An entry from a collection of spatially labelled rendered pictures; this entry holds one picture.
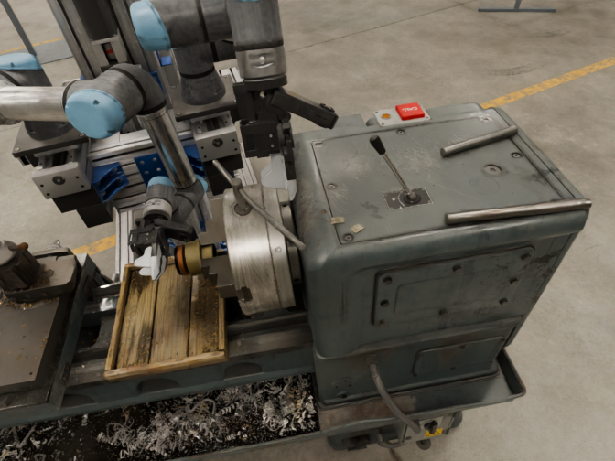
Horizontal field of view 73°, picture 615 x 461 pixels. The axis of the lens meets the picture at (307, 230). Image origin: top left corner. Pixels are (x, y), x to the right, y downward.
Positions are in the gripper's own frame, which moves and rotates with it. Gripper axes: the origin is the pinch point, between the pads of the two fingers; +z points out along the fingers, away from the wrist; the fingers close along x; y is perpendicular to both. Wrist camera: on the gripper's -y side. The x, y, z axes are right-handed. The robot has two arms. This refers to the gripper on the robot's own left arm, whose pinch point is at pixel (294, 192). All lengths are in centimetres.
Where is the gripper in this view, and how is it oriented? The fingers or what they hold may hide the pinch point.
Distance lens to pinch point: 74.7
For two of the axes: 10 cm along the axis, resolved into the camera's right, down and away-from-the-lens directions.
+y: -9.9, 1.6, -0.6
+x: 1.2, 4.5, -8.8
